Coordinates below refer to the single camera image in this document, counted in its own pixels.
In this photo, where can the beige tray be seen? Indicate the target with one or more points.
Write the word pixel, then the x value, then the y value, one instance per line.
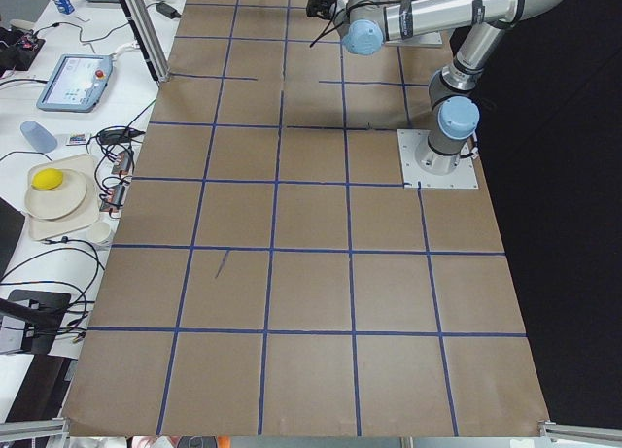
pixel 87 212

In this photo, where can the white paper cup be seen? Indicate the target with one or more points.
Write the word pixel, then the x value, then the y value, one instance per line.
pixel 100 235

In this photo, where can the beige plate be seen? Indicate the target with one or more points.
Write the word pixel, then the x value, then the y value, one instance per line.
pixel 53 204

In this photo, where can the teach pendant tablet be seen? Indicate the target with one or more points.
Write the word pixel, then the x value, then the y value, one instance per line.
pixel 77 83

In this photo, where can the blue plastic cup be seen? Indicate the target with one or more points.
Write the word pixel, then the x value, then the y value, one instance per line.
pixel 38 137

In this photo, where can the black stand base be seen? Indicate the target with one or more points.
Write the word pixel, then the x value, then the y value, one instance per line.
pixel 30 321

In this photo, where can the yellow lemon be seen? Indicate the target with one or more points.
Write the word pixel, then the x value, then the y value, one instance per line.
pixel 47 179

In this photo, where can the black power adapter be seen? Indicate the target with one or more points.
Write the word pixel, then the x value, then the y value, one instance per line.
pixel 167 10

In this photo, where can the aluminium frame post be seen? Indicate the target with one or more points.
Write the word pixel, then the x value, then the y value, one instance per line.
pixel 144 32

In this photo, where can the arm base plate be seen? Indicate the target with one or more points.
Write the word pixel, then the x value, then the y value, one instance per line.
pixel 422 168

